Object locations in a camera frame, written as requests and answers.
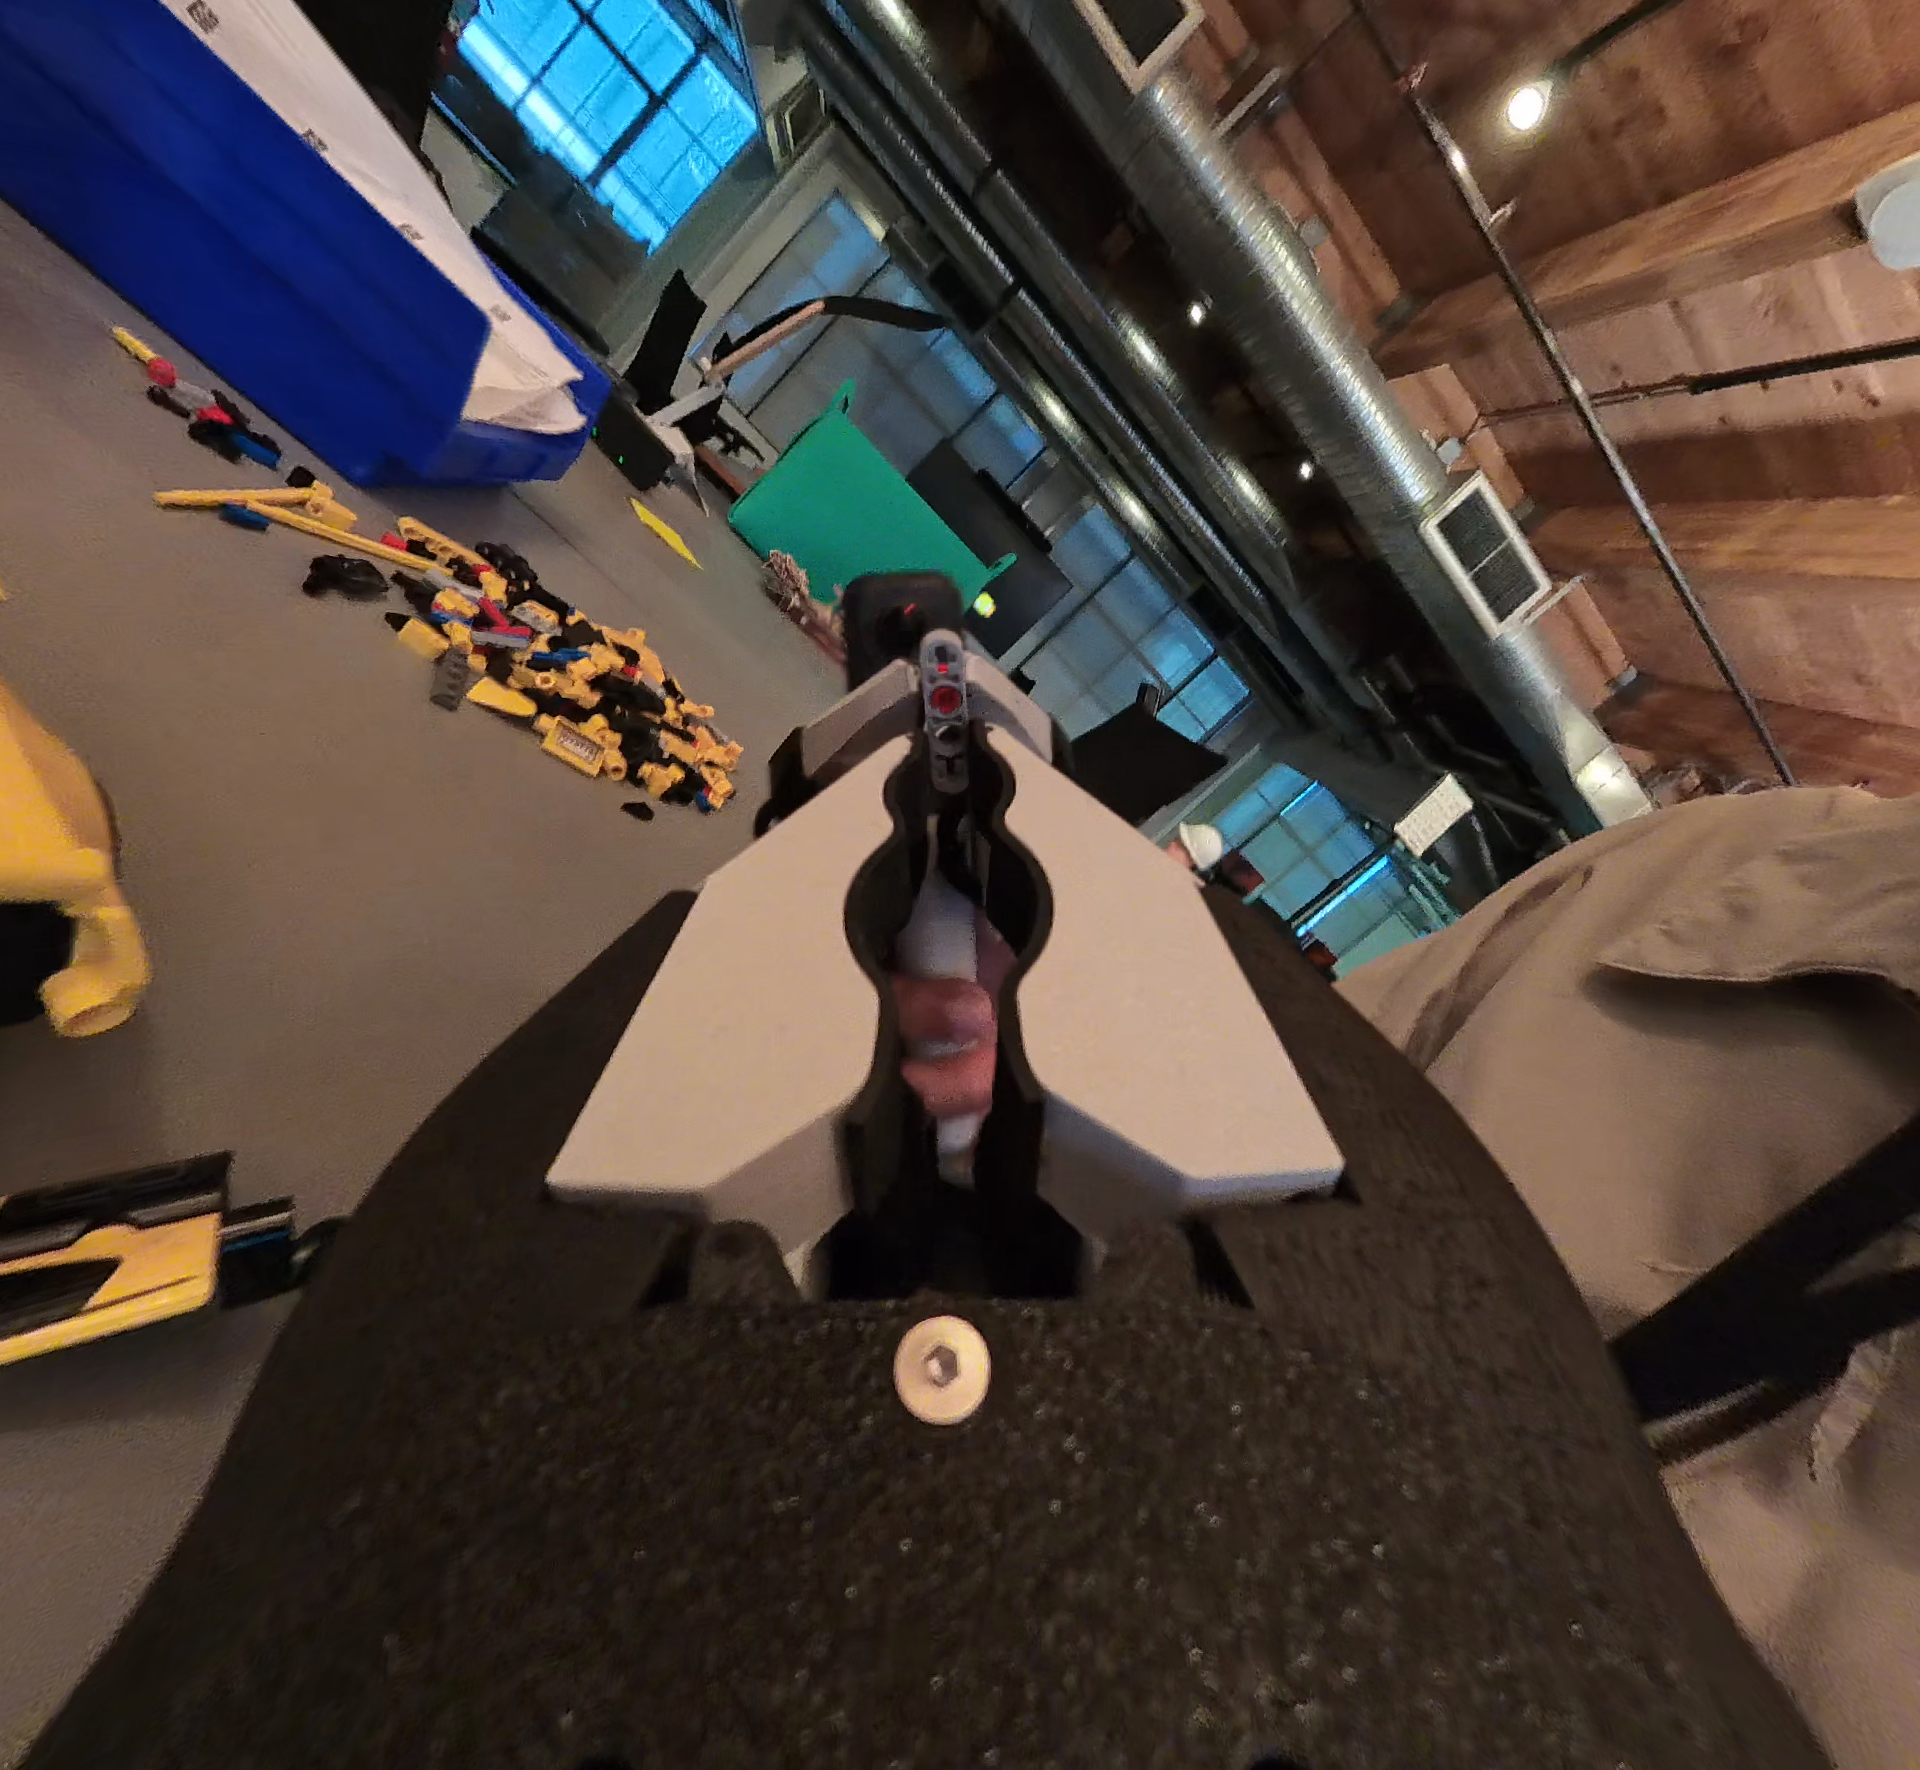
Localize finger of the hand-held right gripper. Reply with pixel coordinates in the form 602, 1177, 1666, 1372
967, 671, 1066, 767
798, 671, 918, 815

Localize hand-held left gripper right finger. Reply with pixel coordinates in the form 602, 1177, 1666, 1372
978, 731, 1341, 1299

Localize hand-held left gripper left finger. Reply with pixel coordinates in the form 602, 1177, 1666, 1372
543, 731, 918, 1299

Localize grey toy beam red pins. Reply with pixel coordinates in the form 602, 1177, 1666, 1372
918, 629, 967, 794

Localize grey desk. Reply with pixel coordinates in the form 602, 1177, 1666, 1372
0, 204, 906, 1770

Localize person's right hand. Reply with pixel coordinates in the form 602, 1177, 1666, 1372
899, 968, 1023, 1112

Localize green felt bag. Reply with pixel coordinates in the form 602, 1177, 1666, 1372
726, 379, 1023, 629

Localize black partition panel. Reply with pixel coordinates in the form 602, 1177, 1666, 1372
1072, 707, 1229, 824

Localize pile of loose toy bricks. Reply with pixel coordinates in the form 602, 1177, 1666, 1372
153, 477, 745, 824

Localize black electronic box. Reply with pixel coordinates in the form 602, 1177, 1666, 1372
590, 395, 680, 492

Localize black high-back chair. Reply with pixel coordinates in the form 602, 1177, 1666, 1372
624, 271, 705, 414

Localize person's beige jacket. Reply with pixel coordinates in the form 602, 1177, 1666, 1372
1331, 777, 1920, 1770

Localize yellow black toy assembly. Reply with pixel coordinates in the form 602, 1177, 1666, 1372
0, 1145, 340, 1372

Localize blue paned window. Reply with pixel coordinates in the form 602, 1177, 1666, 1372
450, 0, 771, 258

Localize yellow toy car model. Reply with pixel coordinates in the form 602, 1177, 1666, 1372
0, 679, 153, 1043

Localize cluster of small toy pins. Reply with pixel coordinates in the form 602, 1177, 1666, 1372
113, 324, 318, 472

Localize blue plastic bin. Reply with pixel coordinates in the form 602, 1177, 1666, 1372
0, 0, 615, 492

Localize white paper bags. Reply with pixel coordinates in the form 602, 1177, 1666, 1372
95, 0, 590, 442

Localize wall television screen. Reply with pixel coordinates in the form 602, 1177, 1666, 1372
906, 442, 1066, 633

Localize metal ventilation duct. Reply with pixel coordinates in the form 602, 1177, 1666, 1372
782, 0, 1658, 835

